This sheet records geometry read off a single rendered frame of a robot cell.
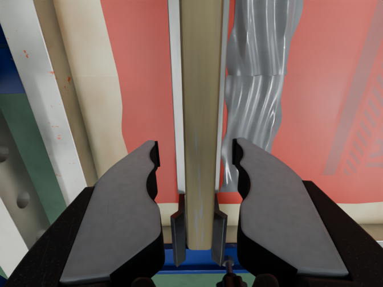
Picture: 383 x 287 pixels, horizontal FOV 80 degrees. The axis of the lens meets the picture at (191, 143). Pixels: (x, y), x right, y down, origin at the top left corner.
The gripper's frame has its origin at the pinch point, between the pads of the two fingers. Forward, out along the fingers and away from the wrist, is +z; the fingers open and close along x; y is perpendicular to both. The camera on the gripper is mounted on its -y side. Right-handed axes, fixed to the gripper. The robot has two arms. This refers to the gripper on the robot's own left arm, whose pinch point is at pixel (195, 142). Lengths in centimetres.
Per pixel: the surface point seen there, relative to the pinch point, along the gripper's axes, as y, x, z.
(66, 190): 14.1, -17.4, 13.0
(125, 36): -4.4, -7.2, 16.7
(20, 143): 59, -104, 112
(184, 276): 197, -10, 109
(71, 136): 6.0, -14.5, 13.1
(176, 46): -3.6, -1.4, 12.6
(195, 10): -6.6, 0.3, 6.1
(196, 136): 2.8, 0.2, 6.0
